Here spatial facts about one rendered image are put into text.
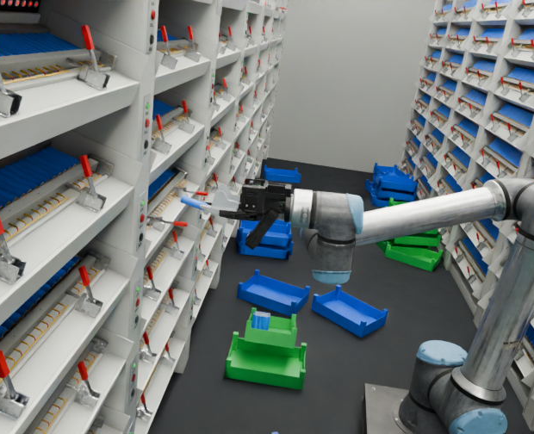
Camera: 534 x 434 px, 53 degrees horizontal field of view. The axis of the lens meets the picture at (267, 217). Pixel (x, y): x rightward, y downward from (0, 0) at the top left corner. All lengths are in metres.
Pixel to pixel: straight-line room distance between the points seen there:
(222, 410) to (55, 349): 1.14
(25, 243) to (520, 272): 1.16
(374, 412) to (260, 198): 0.95
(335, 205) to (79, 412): 0.67
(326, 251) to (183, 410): 0.94
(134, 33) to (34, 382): 0.60
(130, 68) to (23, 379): 0.55
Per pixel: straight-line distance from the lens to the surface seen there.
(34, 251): 0.79
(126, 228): 1.13
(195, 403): 2.02
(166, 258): 1.70
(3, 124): 0.63
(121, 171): 1.09
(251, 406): 2.03
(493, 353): 1.59
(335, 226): 1.24
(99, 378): 1.21
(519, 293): 1.53
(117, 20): 1.06
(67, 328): 0.99
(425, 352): 1.77
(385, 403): 1.97
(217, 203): 1.26
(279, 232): 3.30
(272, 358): 2.27
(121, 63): 1.05
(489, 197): 1.55
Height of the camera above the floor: 1.28
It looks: 20 degrees down
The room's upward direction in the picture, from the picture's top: 8 degrees clockwise
